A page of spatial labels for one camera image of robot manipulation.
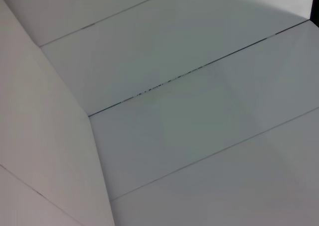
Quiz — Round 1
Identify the black vertical frame post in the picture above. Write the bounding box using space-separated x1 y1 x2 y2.
310 0 319 27

